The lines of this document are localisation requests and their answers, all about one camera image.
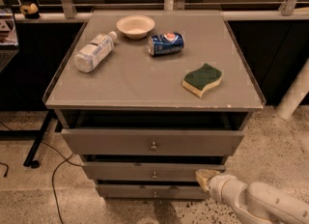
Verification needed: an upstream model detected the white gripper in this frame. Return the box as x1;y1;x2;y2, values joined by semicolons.
195;169;247;207

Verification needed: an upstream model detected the grey drawer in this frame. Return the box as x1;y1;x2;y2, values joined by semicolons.
82;162;225;182
96;184;210;200
61;128;244;156

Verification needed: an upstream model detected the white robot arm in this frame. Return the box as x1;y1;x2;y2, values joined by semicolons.
195;169;309;224

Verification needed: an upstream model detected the grey bottom drawer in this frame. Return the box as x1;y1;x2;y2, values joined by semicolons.
96;184;210;200

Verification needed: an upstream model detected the grey drawer cabinet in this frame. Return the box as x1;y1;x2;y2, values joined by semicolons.
44;11;265;187

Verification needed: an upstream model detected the grey top drawer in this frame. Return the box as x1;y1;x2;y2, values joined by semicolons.
61;128;244;156

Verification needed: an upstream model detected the green yellow sponge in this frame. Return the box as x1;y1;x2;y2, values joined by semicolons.
182;64;222;98

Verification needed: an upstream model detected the blue pepsi can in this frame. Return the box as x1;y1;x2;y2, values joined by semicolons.
148;33;184;56

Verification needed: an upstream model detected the white paper bowl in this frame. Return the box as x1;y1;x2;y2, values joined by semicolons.
116;15;155;40

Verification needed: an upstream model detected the clear plastic water bottle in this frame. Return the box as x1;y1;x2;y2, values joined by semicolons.
74;31;118;73

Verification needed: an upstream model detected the black desk leg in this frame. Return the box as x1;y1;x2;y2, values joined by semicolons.
0;111;54;168

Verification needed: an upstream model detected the small yellow black toy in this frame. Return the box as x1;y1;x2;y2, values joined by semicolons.
19;2;40;18

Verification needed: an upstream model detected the white cylindrical post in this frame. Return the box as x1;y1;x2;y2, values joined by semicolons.
276;59;309;120

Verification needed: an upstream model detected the black floor cable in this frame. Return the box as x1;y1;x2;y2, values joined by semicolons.
0;121;81;224

